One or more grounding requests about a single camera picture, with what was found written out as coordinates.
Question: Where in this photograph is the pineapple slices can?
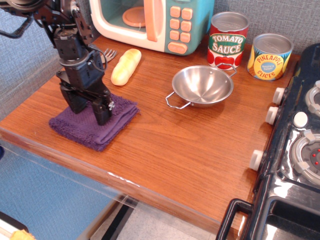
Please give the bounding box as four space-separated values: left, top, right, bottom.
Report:
247 33 294 81

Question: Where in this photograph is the black toy stove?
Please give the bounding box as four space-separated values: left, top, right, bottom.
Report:
216 43 320 240

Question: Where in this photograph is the purple cloth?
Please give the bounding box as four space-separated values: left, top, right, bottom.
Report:
48 94 139 152

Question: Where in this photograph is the yellow toy bread roll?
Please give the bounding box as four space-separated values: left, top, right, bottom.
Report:
110 48 142 86

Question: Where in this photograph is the small steel bowl with handles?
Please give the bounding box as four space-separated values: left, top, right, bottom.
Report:
165 63 237 110

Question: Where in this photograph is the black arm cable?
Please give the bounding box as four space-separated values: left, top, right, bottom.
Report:
0 16 35 39

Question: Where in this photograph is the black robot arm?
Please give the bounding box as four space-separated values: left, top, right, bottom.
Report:
0 0 114 126

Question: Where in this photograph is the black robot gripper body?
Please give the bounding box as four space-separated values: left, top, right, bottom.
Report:
56 51 115 110

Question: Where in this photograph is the blue handled toy fork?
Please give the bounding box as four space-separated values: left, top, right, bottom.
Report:
100 48 117 64

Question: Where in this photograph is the tomato sauce can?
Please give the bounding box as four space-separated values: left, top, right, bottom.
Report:
207 11 249 70

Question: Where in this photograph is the teal toy microwave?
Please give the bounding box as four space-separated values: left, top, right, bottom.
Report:
89 0 215 56

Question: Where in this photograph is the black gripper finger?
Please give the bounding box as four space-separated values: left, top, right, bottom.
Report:
91 99 112 126
60 87 87 114

